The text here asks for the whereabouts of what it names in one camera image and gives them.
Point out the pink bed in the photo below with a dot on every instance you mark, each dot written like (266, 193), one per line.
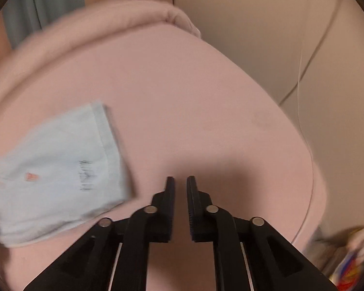
(185, 97)

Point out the pink blanket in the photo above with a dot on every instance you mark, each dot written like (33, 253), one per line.
(109, 15)

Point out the light blue denim pants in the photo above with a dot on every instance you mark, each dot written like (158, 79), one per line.
(57, 163)

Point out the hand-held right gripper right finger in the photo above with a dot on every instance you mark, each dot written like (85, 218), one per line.
(191, 206)

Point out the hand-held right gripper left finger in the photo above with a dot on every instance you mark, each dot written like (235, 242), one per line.
(169, 206)

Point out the teal curtain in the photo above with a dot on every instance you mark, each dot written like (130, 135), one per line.
(48, 0)

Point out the colourful printed bag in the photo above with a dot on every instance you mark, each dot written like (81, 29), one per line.
(348, 266)

